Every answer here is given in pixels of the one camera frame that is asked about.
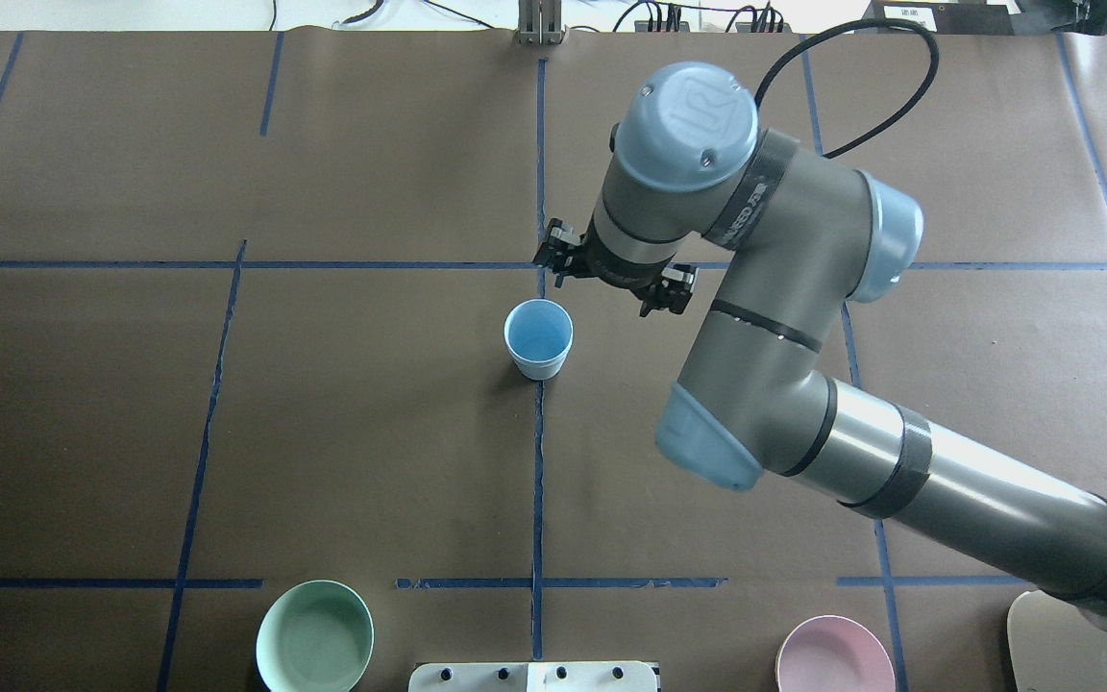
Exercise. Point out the aluminium frame post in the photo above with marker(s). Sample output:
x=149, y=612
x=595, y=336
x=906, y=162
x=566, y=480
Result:
x=540, y=22

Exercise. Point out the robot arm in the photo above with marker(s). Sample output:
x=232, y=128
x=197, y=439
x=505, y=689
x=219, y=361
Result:
x=806, y=234

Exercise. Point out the green bowl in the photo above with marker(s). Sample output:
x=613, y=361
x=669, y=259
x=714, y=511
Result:
x=318, y=636

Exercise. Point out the cream toaster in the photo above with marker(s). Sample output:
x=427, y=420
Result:
x=1052, y=647

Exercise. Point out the black box white label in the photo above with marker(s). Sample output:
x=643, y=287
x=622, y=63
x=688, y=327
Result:
x=954, y=18

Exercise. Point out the pink bowl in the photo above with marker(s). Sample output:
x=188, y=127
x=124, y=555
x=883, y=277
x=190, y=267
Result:
x=833, y=653

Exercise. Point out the blue cup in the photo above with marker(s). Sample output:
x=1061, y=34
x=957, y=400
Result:
x=539, y=370
x=538, y=333

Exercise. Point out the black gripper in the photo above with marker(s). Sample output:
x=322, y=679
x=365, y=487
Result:
x=613, y=278

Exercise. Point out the orange black connector strip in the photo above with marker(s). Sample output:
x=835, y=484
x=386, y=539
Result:
x=652, y=17

